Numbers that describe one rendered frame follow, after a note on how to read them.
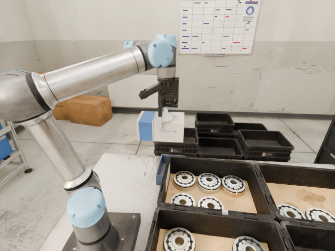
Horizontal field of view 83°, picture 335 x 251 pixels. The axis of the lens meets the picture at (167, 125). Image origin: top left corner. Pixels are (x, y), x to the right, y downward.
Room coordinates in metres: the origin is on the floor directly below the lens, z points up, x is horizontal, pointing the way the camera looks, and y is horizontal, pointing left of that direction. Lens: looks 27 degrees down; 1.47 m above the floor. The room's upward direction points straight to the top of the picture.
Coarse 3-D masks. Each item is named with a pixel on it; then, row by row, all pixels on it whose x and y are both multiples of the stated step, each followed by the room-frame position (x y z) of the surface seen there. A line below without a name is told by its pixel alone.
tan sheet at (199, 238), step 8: (160, 232) 0.43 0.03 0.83; (160, 240) 0.40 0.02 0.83; (200, 240) 0.40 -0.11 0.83; (208, 240) 0.40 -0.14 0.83; (216, 240) 0.40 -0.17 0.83; (224, 240) 0.40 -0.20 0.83; (232, 240) 0.40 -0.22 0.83; (160, 248) 0.38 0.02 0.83; (200, 248) 0.38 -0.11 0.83; (208, 248) 0.38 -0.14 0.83; (216, 248) 0.38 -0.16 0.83; (224, 248) 0.38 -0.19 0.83
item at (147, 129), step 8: (144, 112) 0.81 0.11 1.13; (152, 112) 0.81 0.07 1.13; (168, 112) 0.81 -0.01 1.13; (176, 112) 0.81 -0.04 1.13; (144, 120) 0.72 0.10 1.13; (152, 120) 0.72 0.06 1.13; (176, 120) 0.72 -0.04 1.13; (136, 128) 0.71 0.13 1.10; (144, 128) 0.70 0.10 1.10; (152, 128) 0.70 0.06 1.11; (168, 128) 0.70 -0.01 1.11; (176, 128) 0.69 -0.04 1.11; (144, 136) 0.70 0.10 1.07; (152, 136) 0.70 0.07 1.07; (160, 136) 0.70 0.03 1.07; (168, 136) 0.70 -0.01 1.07; (176, 136) 0.69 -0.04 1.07
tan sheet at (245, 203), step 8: (168, 184) 0.67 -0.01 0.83; (168, 192) 0.62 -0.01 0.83; (176, 192) 0.62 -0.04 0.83; (184, 192) 0.62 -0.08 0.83; (192, 192) 0.62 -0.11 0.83; (200, 192) 0.62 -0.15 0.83; (248, 192) 0.62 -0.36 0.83; (168, 200) 0.57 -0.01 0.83; (224, 200) 0.57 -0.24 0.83; (232, 200) 0.57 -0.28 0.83; (240, 200) 0.57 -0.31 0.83; (248, 200) 0.57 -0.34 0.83; (224, 208) 0.53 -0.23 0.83; (232, 208) 0.53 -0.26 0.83; (240, 208) 0.53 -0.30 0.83; (248, 208) 0.53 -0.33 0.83
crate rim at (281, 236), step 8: (160, 208) 0.45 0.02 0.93; (168, 208) 0.45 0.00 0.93; (176, 208) 0.45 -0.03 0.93; (208, 216) 0.42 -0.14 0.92; (216, 216) 0.42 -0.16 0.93; (224, 216) 0.42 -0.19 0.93; (232, 216) 0.42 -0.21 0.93; (240, 216) 0.42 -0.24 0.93; (248, 216) 0.42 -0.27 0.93; (152, 224) 0.39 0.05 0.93; (152, 232) 0.37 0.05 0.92; (280, 232) 0.36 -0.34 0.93; (152, 240) 0.34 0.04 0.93; (288, 248) 0.32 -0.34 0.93
